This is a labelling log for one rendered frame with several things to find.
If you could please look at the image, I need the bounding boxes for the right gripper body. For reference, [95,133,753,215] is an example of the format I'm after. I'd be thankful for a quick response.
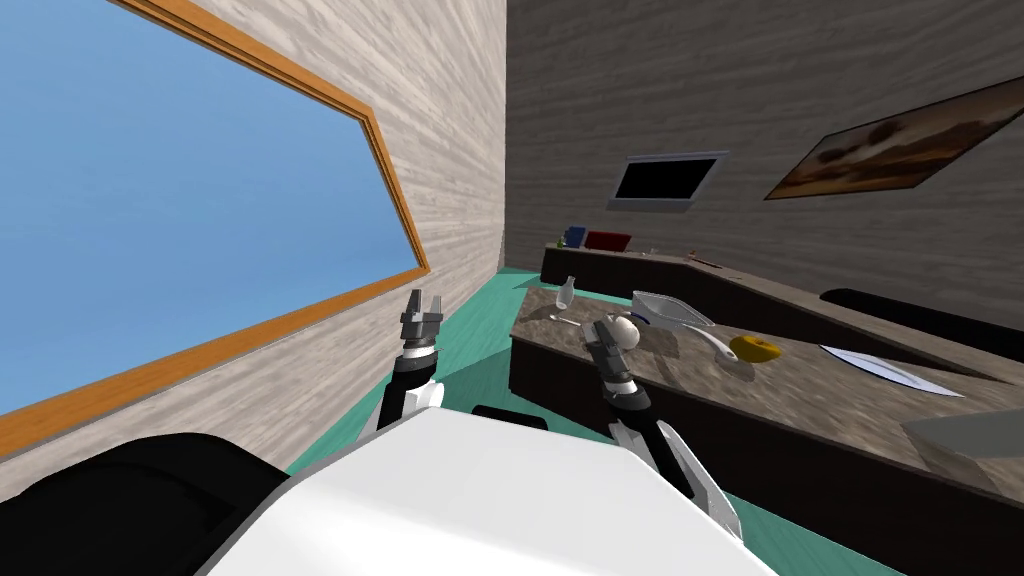
[586,326,639,387]

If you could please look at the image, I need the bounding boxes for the black screen with grey frame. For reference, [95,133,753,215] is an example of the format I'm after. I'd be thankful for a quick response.
[605,149,731,214]

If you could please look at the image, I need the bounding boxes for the white ladle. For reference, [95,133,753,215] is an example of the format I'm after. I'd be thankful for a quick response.
[679,323,740,364]

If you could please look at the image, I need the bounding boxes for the flat white plate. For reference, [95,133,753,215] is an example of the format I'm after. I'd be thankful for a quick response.
[819,343,966,400]

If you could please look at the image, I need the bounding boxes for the window with wooden frame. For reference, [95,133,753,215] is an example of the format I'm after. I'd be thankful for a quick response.
[0,0,432,461]

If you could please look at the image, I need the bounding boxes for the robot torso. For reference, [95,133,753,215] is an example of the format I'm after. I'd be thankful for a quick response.
[194,404,782,576]

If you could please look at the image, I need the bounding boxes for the yellow doughnut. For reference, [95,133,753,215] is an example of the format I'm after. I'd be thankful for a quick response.
[728,335,784,366]

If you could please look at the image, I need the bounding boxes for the dark table with stone top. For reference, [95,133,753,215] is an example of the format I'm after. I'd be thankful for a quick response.
[507,285,1024,576]

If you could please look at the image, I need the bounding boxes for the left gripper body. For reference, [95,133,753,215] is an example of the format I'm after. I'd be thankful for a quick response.
[399,309,445,354]

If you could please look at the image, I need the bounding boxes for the grey flat block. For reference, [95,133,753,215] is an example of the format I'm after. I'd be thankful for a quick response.
[901,407,1024,462]

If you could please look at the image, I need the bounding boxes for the grey metal pan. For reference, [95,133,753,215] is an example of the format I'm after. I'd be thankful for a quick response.
[630,289,715,332]

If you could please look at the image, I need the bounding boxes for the brown landscape wall picture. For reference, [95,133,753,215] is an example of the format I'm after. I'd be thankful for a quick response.
[763,75,1024,201]

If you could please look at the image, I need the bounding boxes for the white egg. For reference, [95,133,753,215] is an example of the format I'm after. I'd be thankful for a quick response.
[611,315,643,352]

